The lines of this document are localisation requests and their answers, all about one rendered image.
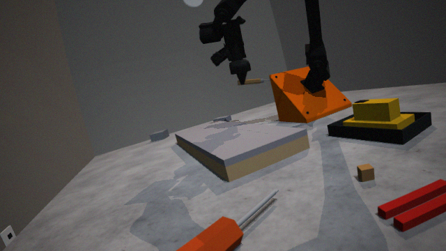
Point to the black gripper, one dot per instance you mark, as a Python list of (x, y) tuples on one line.
[(238, 65)]

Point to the grey panel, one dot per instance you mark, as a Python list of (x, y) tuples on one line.
[(234, 150)]

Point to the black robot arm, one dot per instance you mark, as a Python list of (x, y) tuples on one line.
[(315, 52)]

